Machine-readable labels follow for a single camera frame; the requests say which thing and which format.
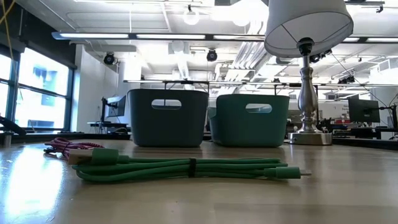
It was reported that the black velcro cable tie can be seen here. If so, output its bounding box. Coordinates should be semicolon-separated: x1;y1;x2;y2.
188;157;198;179

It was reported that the green USB cable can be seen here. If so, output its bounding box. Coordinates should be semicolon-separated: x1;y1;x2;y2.
68;147;312;183

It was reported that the magenta braided USB cable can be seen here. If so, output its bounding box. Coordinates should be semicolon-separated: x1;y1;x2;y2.
44;137;105;161

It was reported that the dark grey-green plastic bin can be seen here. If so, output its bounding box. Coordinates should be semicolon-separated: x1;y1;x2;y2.
127;88;210;148

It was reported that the teal plastic bin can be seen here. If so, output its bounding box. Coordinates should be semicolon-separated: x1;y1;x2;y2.
207;94;291;148

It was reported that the long ceiling light strip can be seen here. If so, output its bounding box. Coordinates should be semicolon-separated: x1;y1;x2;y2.
51;30;266;42

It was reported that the computer monitor on stand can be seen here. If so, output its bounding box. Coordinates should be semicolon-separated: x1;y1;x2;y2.
99;95;127;125

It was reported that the round white ceiling light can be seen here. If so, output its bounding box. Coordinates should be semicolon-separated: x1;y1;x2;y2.
183;9;200;26

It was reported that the black standing desk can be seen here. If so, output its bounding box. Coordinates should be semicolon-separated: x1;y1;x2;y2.
86;121;130;134

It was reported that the silver table lamp white shade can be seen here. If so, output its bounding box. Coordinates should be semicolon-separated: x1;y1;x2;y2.
264;0;354;146

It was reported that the cluttered office desk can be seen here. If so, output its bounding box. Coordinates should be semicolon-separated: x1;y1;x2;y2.
323;117;398;140

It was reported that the black computer monitor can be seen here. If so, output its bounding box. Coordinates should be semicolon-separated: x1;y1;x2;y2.
348;98;381;124

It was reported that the black slanted bar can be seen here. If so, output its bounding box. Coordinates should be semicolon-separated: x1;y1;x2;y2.
0;116;27;136

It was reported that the black overhead frame bar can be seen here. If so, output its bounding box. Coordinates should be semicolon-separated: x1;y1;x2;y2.
123;79;398;95

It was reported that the dark window frame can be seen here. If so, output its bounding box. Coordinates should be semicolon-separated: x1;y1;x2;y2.
0;46;77;133

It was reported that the black table edge rail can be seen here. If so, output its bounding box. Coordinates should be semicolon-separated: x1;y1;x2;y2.
0;131;398;151

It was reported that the thin yellow cable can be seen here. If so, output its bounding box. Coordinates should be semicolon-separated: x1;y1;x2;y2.
0;0;16;63

